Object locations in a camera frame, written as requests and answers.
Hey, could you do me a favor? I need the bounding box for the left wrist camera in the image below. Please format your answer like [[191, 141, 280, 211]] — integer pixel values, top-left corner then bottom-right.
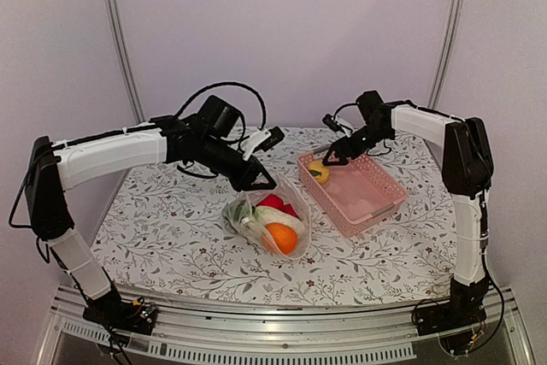
[[239, 127, 285, 161]]

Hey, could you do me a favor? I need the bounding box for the yellow toy fruit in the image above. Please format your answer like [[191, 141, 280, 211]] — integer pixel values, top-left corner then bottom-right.
[[307, 160, 330, 185]]

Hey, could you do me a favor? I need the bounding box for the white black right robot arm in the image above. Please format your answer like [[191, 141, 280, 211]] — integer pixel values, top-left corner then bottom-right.
[[322, 91, 494, 327]]

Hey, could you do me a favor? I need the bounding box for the red toy tomato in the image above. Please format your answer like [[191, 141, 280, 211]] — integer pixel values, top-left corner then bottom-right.
[[257, 194, 285, 209]]

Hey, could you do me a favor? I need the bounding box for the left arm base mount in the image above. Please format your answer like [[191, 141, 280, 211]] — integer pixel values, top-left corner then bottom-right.
[[83, 291, 158, 336]]

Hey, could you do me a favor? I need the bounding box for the clear zip top bag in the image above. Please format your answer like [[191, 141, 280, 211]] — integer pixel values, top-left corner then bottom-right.
[[221, 173, 311, 261]]

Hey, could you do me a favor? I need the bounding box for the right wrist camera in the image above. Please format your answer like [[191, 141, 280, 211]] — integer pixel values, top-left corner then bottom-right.
[[322, 114, 355, 136]]

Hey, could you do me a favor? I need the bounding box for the floral patterned table mat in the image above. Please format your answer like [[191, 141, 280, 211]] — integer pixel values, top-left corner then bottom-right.
[[91, 134, 456, 305]]

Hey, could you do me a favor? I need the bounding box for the orange toy fruit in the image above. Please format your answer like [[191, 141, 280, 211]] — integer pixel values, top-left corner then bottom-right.
[[262, 222, 298, 255]]

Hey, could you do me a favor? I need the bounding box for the pink plastic basket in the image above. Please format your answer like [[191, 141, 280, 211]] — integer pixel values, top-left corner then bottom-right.
[[297, 151, 408, 238]]

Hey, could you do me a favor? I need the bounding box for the right aluminium frame post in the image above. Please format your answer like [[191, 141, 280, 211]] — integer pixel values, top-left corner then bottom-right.
[[427, 0, 464, 109]]

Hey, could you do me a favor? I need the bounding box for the white toy radish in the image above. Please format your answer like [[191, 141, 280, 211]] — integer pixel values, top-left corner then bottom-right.
[[253, 206, 306, 235], [222, 199, 263, 244]]

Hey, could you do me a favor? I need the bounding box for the left aluminium frame post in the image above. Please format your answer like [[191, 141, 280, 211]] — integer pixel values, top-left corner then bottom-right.
[[104, 0, 146, 123]]

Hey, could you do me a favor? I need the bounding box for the aluminium frame post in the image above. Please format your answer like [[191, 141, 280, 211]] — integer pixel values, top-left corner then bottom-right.
[[427, 0, 464, 109], [104, 0, 146, 123]]

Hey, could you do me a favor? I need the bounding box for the aluminium front rail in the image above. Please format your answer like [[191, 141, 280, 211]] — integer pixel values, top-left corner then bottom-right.
[[34, 286, 538, 364]]

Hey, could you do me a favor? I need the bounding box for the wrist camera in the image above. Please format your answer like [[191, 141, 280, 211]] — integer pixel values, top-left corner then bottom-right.
[[239, 127, 285, 161], [322, 114, 355, 136]]

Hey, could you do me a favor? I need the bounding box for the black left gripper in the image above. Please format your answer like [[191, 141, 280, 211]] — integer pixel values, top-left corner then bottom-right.
[[198, 135, 278, 193]]

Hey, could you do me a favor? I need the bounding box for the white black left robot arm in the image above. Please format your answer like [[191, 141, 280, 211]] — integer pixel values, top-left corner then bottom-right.
[[23, 96, 276, 326]]

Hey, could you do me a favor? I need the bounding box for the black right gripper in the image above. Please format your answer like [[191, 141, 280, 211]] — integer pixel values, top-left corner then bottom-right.
[[323, 122, 392, 166]]

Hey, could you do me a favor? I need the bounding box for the red toy strawberry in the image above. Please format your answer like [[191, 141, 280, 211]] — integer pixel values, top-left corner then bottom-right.
[[281, 203, 299, 219]]

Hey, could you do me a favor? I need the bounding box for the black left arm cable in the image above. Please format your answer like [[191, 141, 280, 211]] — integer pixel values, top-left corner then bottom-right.
[[174, 81, 267, 133]]

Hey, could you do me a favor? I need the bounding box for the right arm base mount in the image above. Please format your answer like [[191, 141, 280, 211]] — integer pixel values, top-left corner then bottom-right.
[[411, 297, 487, 336]]

